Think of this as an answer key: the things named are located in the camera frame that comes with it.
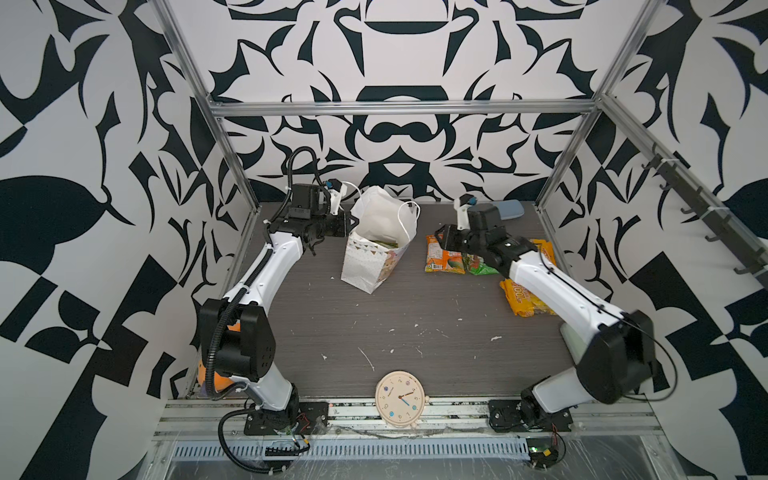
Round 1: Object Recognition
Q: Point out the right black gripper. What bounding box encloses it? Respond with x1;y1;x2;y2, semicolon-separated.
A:
435;222;490;260

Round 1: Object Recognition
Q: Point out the green corn chips packet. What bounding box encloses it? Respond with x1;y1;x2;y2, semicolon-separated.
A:
463;254;498;276

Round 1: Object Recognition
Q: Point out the orange snack packet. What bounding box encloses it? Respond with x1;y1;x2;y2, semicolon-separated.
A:
425;235;466;274

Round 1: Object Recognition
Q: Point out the patterned paper gift bag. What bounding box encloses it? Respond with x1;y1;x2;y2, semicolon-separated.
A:
341;186;421;294

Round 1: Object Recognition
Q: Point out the yellow snack packet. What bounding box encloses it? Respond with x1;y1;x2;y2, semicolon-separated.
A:
531;239;557;265
499;279;555;318

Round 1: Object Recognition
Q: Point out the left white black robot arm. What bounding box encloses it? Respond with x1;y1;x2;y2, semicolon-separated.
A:
197;179;355;430

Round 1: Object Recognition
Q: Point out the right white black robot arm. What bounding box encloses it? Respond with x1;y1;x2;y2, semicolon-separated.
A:
435;200;656;431

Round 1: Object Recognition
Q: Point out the blue-grey glasses case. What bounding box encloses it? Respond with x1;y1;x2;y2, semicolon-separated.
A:
493;200;525;221

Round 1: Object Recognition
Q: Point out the white digital clock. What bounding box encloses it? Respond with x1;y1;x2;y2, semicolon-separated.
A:
392;189;414;202

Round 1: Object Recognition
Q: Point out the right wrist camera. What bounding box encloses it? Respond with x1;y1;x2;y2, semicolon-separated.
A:
453;194;477;230

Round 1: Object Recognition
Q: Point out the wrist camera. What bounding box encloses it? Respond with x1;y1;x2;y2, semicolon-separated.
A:
453;194;477;230
325;179;347;216

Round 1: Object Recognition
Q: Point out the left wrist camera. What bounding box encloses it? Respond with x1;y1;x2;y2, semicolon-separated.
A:
325;179;347;216

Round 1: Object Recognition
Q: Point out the left black corrugated cable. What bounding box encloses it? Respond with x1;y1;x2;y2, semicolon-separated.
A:
203;287;253;403

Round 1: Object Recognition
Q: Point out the round beige wall clock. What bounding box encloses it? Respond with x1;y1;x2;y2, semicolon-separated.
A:
374;371;430;428

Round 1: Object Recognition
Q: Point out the black wall hook rack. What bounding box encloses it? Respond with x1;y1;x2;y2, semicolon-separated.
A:
640;143;767;289

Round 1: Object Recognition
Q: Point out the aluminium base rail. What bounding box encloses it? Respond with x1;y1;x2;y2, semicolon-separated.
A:
138;396;684;479

